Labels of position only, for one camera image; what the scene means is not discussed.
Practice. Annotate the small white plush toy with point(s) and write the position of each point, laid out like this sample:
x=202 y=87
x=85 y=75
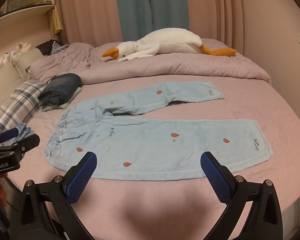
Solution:
x=8 y=57

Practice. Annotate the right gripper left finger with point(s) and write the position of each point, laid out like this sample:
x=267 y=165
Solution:
x=45 y=209

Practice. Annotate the beige cushion pillow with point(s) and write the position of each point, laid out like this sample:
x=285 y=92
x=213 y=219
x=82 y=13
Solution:
x=23 y=61

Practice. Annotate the folded dark denim jeans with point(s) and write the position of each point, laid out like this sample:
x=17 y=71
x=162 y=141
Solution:
x=59 y=88

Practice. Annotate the light blue strawberry pants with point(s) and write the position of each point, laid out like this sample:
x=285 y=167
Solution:
x=129 y=147

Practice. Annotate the pink curtain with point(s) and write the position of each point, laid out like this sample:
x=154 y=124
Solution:
x=97 y=22

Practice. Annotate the blue striped cloth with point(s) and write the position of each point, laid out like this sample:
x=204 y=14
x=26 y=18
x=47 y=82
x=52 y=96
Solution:
x=24 y=132

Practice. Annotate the dark clothes pile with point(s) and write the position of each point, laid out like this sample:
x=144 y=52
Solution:
x=52 y=47

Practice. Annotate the plaid pillow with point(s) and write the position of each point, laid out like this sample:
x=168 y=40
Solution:
x=22 y=105

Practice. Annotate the mauve quilted duvet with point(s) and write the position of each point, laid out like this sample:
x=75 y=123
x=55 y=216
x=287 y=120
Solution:
x=87 y=62

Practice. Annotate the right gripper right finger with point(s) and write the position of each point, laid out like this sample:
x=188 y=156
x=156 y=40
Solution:
x=264 y=220

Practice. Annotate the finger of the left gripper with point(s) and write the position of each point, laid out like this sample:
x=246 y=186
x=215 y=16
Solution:
x=8 y=135

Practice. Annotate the white goose plush toy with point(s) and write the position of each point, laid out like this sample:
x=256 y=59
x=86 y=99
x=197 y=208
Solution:
x=164 y=41

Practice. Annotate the blue curtain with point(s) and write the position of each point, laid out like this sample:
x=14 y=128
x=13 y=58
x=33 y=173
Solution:
x=141 y=17

